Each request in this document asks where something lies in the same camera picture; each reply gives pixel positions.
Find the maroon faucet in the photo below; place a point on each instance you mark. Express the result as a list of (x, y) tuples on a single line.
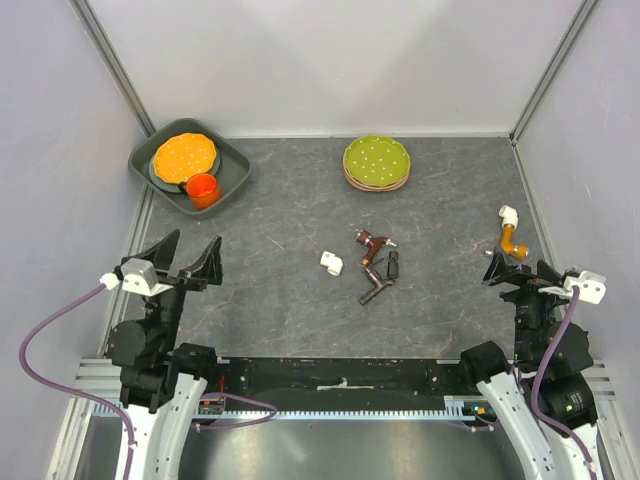
[(373, 245)]

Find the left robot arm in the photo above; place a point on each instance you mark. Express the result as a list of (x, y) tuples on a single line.
[(159, 379)]

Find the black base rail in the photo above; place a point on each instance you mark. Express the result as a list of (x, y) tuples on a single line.
[(343, 384)]

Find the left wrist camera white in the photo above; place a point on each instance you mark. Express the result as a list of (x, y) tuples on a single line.
[(135, 276)]

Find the small black connector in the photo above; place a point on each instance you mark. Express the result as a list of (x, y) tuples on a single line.
[(393, 265)]

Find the orange polka dot plate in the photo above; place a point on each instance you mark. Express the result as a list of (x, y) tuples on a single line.
[(183, 156)]

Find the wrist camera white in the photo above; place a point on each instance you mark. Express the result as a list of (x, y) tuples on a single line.
[(591, 287), (135, 276)]

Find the green polka dot plate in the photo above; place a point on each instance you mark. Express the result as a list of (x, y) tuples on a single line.
[(377, 160)]

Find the dark grey metal faucet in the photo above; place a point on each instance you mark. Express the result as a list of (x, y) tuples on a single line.
[(378, 285)]

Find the orange faucet with white elbow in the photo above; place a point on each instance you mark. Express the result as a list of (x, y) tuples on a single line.
[(509, 224)]

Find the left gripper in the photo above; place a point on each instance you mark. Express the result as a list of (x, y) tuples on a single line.
[(208, 269)]

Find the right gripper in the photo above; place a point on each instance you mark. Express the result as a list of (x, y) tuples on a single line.
[(545, 271)]

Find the grey-green plate under orange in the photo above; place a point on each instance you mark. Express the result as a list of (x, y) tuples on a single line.
[(174, 188)]

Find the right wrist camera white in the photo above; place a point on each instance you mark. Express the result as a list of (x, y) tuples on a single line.
[(591, 287)]

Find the white pvc elbow fitting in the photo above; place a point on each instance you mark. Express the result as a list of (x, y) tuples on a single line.
[(332, 263)]

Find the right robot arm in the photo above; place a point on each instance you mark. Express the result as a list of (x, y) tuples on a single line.
[(540, 397)]

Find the orange mug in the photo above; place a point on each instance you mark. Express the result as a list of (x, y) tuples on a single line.
[(202, 189)]

